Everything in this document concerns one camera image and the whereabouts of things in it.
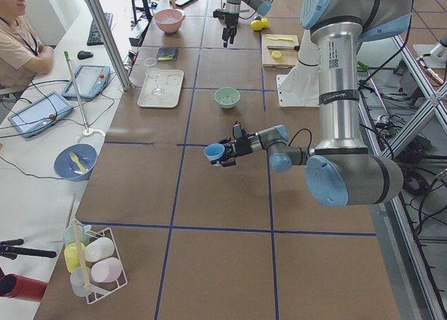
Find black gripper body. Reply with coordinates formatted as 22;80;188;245
230;136;261;159
224;11;240;29

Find light blue cup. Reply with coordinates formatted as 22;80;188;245
203;143;226;161

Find green bowl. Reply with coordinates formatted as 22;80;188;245
214;87;240;109

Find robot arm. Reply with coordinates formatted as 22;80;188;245
204;0;413;207
219;0;274;48

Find clear ice cubes in bowl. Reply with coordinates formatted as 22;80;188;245
220;95;234;105

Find pink bowl with ice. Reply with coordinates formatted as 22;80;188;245
154;9;186;34

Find blue bowl with fork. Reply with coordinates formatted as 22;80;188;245
53;144;98;182

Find yellow lemon front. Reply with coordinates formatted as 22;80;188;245
250;20;264;31

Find yellow lemon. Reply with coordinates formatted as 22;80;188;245
261;17;270;29
250;20;264;31

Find yellow lemon rear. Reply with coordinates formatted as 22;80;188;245
261;17;270;29

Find lemon half slice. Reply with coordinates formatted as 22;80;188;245
271;50;282;59

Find yellow plastic knife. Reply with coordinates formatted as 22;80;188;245
267;36;294;42

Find bamboo cutting board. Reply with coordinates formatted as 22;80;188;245
261;34;300;68

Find grey folded cloth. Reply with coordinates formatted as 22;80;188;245
156;47;179;61

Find steel muddler black tip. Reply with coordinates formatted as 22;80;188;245
266;45;300;52

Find glass petri dish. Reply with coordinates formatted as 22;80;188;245
144;58;158;68

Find cream bear tray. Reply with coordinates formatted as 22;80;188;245
137;68;184;108

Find clear wine glass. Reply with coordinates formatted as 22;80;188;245
146;67;165;96

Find black keyboard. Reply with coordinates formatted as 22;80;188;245
86;11;114;47

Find far teach pendant tablet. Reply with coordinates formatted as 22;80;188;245
74;65;111;100

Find teach pendant tablet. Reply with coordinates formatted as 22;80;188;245
74;65;111;100
8;92;73;138

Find black computer mouse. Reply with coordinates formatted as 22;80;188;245
77;50;94;60

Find rod with green tip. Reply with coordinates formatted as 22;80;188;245
64;50;105;143

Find near teach pendant tablet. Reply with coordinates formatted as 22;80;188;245
8;92;73;138

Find seated person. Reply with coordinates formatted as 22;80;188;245
1;0;54;89

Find black tripod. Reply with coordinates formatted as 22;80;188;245
1;238;57;260

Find red cylinder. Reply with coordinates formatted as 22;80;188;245
1;274;47;302

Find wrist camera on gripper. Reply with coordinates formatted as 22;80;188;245
212;9;226;19
232;120;247;141

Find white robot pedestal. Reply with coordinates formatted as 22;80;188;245
277;30;319;107

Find aluminium frame post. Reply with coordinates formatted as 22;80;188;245
84;0;131;91

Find white wire cup rack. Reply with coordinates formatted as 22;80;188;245
63;219;128;305

